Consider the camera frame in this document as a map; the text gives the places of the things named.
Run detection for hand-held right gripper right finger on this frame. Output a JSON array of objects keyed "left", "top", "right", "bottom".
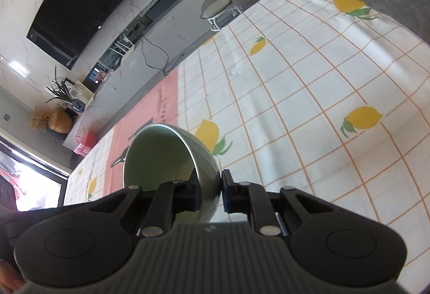
[{"left": 222, "top": 170, "right": 323, "bottom": 236}]

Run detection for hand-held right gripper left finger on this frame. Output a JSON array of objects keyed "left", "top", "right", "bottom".
[{"left": 111, "top": 182, "right": 199, "bottom": 237}]

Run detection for green ceramic bowl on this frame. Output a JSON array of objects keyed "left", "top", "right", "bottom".
[{"left": 124, "top": 123, "right": 222, "bottom": 225}]

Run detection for pink storage box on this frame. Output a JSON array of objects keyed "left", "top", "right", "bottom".
[{"left": 72, "top": 133, "right": 98, "bottom": 156}]

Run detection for printed checked tablecloth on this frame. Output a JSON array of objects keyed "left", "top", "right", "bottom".
[{"left": 63, "top": 0, "right": 430, "bottom": 249}]

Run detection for golden round vase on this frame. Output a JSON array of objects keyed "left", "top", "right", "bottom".
[{"left": 48, "top": 108, "right": 73, "bottom": 133}]

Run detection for white picture cards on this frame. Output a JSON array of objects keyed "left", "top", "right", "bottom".
[{"left": 69, "top": 79, "right": 96, "bottom": 104}]

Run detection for glass sliding door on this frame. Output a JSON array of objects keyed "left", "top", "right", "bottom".
[{"left": 0, "top": 137, "right": 72, "bottom": 212}]

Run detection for green plant in blue vase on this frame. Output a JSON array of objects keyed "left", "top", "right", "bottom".
[{"left": 45, "top": 67, "right": 85, "bottom": 112}]

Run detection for white router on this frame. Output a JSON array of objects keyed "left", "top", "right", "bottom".
[{"left": 113, "top": 32, "right": 135, "bottom": 58}]

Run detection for dried yellow flower bunch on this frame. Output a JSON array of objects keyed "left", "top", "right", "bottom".
[{"left": 28, "top": 107, "right": 52, "bottom": 130}]

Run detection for grey marble media console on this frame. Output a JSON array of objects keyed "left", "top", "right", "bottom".
[{"left": 62, "top": 0, "right": 287, "bottom": 151}]

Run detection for white stool with cushion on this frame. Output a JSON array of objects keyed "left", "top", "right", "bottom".
[{"left": 200, "top": 0, "right": 243, "bottom": 32}]

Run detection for black cable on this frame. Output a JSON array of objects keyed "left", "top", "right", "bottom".
[{"left": 139, "top": 34, "right": 170, "bottom": 77}]

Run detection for black wall television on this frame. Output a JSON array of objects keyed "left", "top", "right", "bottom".
[{"left": 26, "top": 0, "right": 147, "bottom": 71}]

